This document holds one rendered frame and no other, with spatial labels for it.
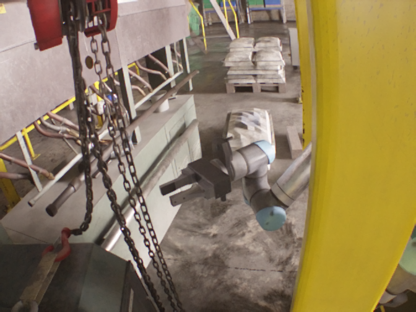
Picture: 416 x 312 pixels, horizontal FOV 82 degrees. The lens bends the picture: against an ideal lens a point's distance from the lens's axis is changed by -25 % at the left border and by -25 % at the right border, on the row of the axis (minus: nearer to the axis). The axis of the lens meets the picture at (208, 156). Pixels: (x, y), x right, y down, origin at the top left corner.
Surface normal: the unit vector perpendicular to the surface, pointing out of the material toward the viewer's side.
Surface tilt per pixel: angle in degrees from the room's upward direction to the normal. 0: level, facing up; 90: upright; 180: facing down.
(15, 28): 78
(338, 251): 90
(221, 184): 90
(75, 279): 0
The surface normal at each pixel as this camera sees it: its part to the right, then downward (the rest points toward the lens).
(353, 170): -0.27, 0.50
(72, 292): -0.12, -0.87
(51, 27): 0.50, 0.80
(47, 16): 0.54, 0.62
